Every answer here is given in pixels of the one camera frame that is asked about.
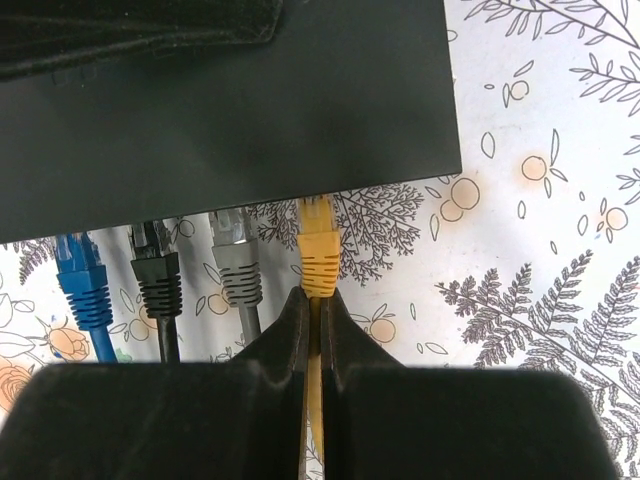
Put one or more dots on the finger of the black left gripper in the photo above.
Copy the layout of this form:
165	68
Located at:
39	37

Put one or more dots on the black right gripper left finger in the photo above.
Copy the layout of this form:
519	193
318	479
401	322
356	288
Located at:
239	419

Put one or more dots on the black network switch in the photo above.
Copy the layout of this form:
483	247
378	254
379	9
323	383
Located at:
346	94

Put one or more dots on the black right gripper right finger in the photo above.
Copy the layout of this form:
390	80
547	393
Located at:
385	420

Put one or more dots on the floral table mat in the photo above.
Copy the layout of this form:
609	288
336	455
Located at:
527	259

